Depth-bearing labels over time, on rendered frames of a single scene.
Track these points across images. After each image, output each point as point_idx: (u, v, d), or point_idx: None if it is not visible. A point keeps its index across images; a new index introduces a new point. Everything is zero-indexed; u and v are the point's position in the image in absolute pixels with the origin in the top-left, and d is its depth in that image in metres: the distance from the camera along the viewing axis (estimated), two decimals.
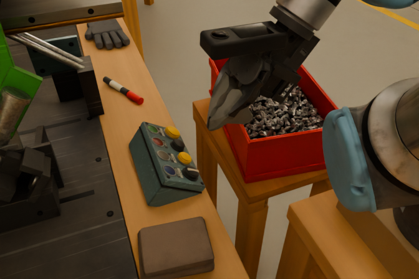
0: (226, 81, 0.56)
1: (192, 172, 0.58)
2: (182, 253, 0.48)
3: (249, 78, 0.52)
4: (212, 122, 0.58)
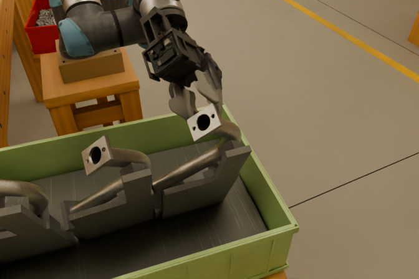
0: (207, 81, 0.60)
1: None
2: None
3: None
4: (214, 116, 0.57)
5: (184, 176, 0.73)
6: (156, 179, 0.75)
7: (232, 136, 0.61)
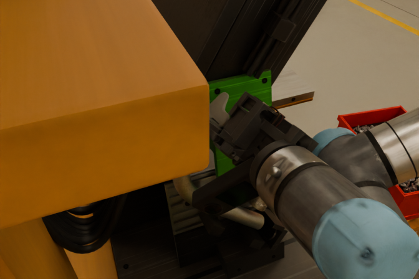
0: None
1: None
2: None
3: None
4: None
5: None
6: (260, 218, 0.70)
7: None
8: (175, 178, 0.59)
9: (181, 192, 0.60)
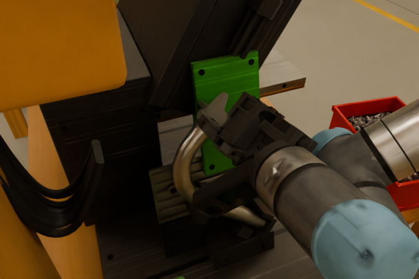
0: None
1: None
2: None
3: None
4: None
5: None
6: (261, 217, 0.70)
7: None
8: (176, 179, 0.59)
9: (183, 192, 0.60)
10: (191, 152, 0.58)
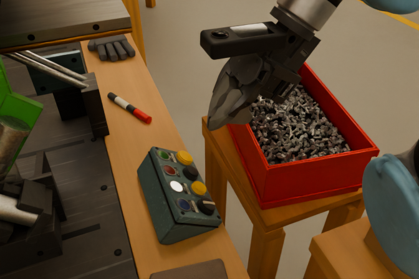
0: (226, 81, 0.56)
1: (209, 205, 0.52)
2: None
3: (249, 78, 0.52)
4: (212, 122, 0.58)
5: None
6: None
7: None
8: None
9: None
10: None
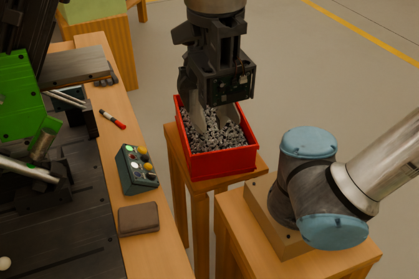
0: None
1: (151, 175, 0.96)
2: (141, 220, 0.86)
3: None
4: (217, 122, 0.58)
5: None
6: (55, 175, 0.91)
7: None
8: None
9: None
10: None
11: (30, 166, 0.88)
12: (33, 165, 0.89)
